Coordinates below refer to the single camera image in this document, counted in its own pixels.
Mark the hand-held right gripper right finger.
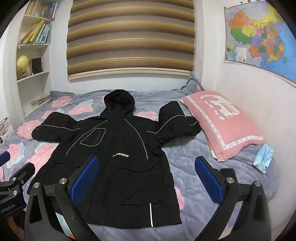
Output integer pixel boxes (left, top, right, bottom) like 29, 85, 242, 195
194, 156, 272, 241

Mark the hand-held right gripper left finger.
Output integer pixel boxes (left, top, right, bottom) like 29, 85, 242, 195
24, 155, 102, 241

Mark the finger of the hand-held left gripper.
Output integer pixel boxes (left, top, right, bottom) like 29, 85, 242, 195
0, 162, 36, 200
0, 151, 11, 167

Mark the black hooded jacket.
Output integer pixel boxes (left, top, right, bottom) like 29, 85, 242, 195
31, 89, 202, 229

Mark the grey floral blanket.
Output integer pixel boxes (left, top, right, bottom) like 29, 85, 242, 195
0, 89, 281, 241

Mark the pink printed pillow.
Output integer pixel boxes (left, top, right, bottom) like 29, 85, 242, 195
180, 91, 264, 162

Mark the light blue tissue packet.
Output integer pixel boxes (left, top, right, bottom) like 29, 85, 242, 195
253, 144, 274, 174

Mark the white bookshelf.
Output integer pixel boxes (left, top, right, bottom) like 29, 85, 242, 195
16, 0, 62, 119

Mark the grey pillow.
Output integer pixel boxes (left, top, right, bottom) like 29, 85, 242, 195
180, 77, 206, 96

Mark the yellow globe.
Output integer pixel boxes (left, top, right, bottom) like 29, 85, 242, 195
16, 55, 29, 79

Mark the row of yellow and blue books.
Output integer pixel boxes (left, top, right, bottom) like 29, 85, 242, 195
22, 20, 52, 44

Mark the brown striped window blind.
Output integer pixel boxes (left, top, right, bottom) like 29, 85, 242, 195
66, 0, 195, 80

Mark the row of mixed books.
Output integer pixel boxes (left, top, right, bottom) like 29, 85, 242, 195
25, 0, 58, 20

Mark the black picture frame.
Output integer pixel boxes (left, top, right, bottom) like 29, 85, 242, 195
31, 57, 43, 74

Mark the colourful wall map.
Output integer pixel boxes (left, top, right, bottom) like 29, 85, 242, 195
223, 0, 296, 85

